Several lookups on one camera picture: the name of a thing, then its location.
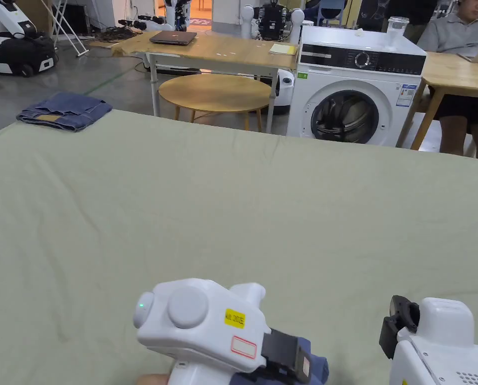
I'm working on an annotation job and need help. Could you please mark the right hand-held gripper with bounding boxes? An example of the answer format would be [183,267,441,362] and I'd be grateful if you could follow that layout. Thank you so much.
[379,294,478,385]

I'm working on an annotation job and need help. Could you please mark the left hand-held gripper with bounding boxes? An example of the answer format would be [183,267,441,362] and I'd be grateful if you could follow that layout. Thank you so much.
[132,278,313,385]

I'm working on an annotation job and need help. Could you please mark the person's left hand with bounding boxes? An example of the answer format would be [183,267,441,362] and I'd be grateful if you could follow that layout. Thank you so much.
[136,372,171,385]

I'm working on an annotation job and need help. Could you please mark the bed with pale green sheet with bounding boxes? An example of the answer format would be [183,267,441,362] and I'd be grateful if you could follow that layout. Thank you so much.
[0,109,478,385]

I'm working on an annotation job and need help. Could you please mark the white washing machine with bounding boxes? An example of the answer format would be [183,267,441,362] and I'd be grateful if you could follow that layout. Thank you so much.
[285,16,428,148]

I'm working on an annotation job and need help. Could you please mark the light wooden table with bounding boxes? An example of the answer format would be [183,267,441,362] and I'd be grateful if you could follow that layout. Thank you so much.
[396,51,478,151]

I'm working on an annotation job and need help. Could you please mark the round wooden table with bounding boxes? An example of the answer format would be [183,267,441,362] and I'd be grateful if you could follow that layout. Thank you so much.
[158,74,274,133]

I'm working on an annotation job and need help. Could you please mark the rectangular wooden table with laptop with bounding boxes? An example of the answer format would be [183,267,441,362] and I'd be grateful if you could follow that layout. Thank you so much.
[120,30,301,134]

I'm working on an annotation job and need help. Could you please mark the white humanoid robot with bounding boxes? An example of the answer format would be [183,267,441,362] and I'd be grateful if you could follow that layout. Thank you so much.
[241,0,306,118]

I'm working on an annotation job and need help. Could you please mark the folded blue jeans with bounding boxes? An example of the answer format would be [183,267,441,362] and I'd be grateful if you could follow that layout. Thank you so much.
[16,92,114,133]

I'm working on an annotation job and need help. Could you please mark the white robot with blue parts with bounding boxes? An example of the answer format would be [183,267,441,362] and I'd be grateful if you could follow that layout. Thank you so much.
[162,0,192,33]

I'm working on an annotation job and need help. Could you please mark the white folding ladder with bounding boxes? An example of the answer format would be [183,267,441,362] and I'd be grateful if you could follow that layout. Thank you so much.
[42,0,90,58]

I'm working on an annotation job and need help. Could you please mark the white and black wheeled robot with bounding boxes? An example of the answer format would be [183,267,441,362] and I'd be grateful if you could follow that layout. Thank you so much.
[0,0,60,78]

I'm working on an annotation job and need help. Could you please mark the bundle of black cables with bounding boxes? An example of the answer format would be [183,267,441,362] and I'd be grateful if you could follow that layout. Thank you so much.
[96,25,144,44]

